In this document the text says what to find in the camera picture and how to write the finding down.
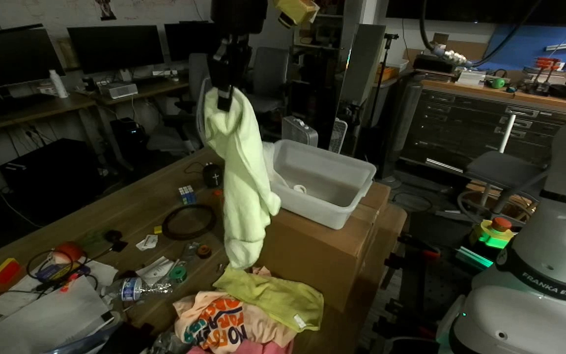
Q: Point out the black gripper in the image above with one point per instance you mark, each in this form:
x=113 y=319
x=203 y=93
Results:
x=239 y=20

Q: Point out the pale green cloth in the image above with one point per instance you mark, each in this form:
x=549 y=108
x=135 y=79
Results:
x=241 y=169

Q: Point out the orange printed cloth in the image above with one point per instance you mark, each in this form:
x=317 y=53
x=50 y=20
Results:
x=217 y=321

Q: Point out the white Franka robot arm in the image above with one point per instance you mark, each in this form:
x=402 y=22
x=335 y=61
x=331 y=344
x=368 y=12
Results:
x=545 y=315

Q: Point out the grey office chair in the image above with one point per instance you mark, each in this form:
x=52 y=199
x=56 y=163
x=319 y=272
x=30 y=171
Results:
x=270 y=71
x=198 y=69

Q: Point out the black computer monitor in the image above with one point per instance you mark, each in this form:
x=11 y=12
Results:
x=9 y=59
x=117 y=47
x=188 y=39

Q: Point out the wooden office desk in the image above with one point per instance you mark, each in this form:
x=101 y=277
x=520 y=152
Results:
x=152 y=91
x=21 y=112

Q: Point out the clear plastic container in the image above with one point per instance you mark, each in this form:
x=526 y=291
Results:
x=300 y=130
x=339 y=134

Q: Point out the black computer mouse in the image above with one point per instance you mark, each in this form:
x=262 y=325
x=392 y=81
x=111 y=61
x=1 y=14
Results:
x=211 y=173

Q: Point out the small white device box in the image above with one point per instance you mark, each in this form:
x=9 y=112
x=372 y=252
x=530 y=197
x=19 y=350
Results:
x=123 y=91

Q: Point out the small orange object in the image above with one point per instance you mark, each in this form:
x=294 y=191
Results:
x=217 y=193

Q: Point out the small rubik's cube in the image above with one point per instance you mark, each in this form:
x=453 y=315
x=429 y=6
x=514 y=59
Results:
x=188 y=193

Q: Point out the white plastic bin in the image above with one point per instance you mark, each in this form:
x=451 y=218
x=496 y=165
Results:
x=323 y=197

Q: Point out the small yellow piece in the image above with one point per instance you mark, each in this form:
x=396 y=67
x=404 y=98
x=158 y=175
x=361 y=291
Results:
x=158 y=230

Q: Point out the white plastic bottle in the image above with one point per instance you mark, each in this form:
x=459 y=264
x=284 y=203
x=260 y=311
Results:
x=58 y=85

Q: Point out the small brown round object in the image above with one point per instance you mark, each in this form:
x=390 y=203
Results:
x=205 y=250

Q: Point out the white paper scrap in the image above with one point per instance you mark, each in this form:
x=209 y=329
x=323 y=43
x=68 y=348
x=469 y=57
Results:
x=146 y=242

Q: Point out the small black object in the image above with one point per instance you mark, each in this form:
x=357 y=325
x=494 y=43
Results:
x=115 y=240

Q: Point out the black equipment case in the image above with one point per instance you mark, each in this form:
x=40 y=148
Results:
x=50 y=177

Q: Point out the brown cardboard box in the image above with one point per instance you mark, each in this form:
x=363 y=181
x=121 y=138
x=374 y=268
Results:
x=323 y=256

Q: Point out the white plastic packet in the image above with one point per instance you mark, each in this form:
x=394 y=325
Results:
x=156 y=270

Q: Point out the clear plastic water bottle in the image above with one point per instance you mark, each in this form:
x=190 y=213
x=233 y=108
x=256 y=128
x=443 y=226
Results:
x=133 y=287

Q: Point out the red round cap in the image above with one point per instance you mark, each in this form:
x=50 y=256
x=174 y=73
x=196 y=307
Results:
x=70 y=252

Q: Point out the black tool cabinet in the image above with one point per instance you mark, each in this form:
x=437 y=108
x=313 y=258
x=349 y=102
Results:
x=473 y=124

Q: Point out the green tape roll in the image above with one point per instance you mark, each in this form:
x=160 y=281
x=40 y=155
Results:
x=496 y=83

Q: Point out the red yellow block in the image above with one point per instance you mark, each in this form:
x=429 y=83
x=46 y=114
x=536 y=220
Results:
x=7 y=272

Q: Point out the grey stool seat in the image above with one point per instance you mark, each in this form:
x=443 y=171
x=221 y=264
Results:
x=506 y=169

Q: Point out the white paper sheet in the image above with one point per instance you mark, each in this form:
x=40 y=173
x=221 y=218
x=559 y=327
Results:
x=40 y=321

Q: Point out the green lit device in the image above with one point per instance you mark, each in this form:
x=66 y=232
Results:
x=475 y=258

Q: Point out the red emergency stop button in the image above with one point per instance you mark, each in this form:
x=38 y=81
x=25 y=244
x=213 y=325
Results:
x=496 y=232

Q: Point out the small wall poster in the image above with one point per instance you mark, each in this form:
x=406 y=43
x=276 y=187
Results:
x=105 y=8

